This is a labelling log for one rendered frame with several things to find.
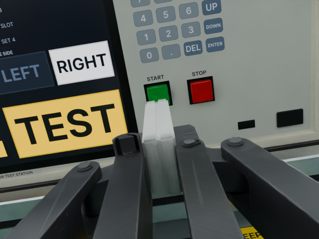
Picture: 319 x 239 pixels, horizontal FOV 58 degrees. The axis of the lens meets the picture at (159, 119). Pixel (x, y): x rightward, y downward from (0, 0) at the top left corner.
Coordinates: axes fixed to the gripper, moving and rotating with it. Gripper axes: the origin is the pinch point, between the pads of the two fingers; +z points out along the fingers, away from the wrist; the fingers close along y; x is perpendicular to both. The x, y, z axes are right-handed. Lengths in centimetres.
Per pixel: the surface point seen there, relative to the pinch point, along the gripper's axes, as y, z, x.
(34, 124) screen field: -11.4, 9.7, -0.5
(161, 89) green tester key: 0.4, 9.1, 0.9
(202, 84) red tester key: 4.0, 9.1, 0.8
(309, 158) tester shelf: 12.0, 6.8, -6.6
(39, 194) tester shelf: -11.9, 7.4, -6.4
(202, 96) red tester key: 3.9, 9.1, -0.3
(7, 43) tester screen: -11.6, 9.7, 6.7
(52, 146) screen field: -10.5, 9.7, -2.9
